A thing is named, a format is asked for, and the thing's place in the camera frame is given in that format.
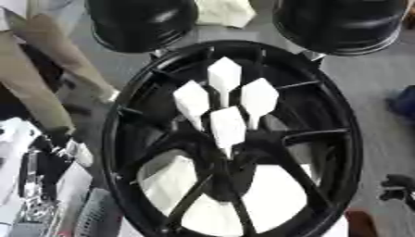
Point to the black round tyre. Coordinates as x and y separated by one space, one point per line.
140 21
340 24

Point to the black spoked wheel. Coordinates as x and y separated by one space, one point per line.
162 92

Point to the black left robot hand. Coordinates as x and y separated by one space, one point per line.
51 163

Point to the white crumpled cloth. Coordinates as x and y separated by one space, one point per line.
221 12

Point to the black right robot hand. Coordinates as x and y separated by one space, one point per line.
397 187

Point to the dark blue object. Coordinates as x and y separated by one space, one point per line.
403 104

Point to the person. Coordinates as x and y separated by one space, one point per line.
38 71

